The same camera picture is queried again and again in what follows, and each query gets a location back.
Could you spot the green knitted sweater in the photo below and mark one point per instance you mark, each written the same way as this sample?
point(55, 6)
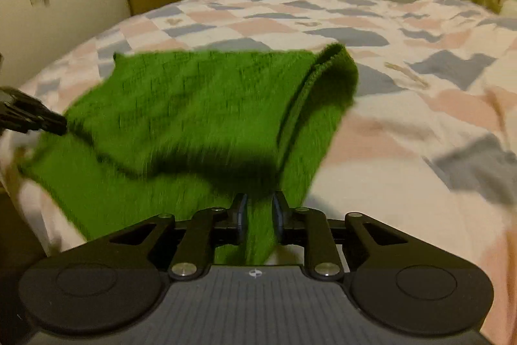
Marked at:
point(194, 106)

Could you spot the bed with checkered sheet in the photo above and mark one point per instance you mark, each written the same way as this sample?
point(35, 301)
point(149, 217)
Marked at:
point(404, 126)

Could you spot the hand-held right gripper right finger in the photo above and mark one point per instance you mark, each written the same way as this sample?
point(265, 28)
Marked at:
point(278, 217)

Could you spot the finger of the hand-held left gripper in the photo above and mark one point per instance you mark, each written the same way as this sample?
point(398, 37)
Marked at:
point(28, 112)

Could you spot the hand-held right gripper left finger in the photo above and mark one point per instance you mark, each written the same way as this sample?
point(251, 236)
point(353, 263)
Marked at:
point(242, 217)

